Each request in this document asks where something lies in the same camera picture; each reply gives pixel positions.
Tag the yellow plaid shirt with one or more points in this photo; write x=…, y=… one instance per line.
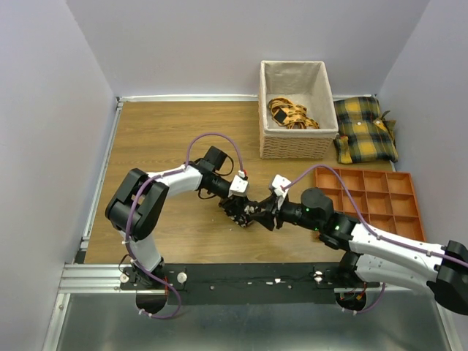
x=365, y=134

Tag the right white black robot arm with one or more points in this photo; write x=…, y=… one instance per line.
x=373, y=255

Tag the black floral tie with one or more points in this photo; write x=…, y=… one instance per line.
x=241, y=214

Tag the orange patterned tie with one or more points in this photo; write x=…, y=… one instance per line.
x=290, y=115

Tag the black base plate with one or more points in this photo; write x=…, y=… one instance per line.
x=258, y=283

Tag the aluminium frame rail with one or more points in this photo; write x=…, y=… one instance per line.
x=82, y=278

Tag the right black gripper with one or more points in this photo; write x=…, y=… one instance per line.
x=266, y=218

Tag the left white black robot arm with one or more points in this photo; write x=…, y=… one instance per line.
x=135, y=208

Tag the wicker basket with liner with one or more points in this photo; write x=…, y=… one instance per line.
x=305, y=83

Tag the orange compartment tray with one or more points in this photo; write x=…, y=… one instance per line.
x=387, y=200

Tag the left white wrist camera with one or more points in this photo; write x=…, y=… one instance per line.
x=239, y=185

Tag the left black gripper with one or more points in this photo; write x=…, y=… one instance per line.
x=234, y=203

